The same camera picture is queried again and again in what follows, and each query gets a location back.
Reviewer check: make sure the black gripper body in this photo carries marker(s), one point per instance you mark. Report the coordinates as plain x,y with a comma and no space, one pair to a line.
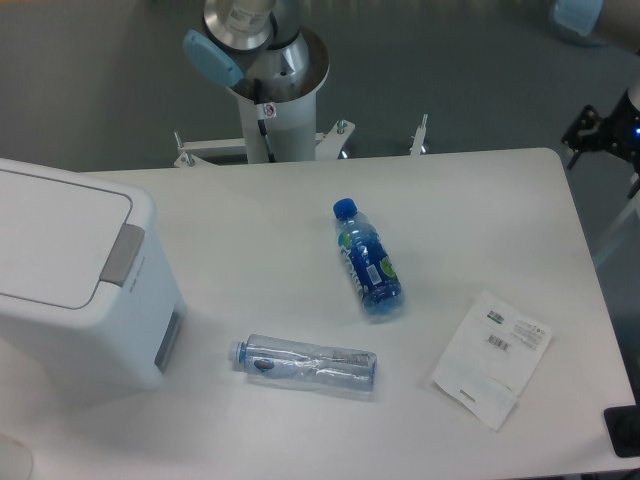
622,127

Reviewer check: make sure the white plastic package bag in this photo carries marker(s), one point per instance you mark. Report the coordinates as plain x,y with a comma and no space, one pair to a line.
491,358

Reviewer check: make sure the white trash can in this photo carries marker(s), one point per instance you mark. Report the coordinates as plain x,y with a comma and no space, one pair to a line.
86,287

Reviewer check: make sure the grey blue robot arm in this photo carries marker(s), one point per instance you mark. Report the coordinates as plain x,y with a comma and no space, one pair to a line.
236,32

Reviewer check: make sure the blue plastic bag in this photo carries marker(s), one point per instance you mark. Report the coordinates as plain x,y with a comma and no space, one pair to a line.
575,21

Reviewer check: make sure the black device at table edge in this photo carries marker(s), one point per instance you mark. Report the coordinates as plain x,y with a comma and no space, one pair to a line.
623,428

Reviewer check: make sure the blue labelled plastic bottle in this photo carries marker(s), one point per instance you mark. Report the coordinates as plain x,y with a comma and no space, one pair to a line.
367,261

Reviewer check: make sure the clear crushed plastic bottle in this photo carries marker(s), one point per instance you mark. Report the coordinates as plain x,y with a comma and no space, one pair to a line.
287,364

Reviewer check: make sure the white frame at right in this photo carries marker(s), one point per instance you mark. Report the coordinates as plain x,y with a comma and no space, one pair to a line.
618,231

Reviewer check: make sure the white pedestal base frame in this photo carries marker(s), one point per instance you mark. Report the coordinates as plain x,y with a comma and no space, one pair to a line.
328,146

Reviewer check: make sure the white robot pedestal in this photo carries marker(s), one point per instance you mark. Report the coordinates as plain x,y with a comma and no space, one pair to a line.
277,100

